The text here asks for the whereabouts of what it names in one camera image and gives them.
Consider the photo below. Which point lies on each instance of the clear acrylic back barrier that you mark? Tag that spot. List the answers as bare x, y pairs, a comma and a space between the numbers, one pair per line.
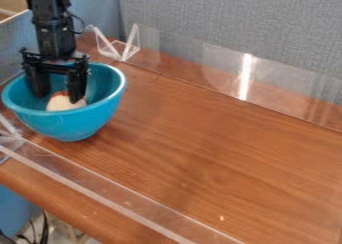
293, 91

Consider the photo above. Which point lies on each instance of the clear acrylic corner bracket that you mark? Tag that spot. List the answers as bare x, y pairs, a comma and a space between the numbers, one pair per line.
117, 49

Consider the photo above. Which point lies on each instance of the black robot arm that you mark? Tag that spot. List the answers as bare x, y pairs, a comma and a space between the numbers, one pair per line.
51, 10

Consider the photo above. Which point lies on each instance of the blue bowl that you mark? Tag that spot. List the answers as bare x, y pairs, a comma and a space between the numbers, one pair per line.
71, 125

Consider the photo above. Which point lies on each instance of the white felt mushroom orange cap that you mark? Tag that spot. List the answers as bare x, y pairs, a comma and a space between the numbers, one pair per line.
59, 102

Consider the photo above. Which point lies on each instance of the clear acrylic front barrier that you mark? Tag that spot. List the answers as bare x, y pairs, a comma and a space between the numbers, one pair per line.
154, 215

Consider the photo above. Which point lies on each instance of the clear acrylic barrier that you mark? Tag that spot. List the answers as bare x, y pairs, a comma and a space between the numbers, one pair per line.
293, 91
154, 215

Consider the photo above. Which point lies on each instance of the wooden shelf unit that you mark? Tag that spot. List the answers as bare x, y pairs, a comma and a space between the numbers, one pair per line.
11, 8

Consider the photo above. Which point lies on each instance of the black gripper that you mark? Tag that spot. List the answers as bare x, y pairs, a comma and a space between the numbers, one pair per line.
56, 41

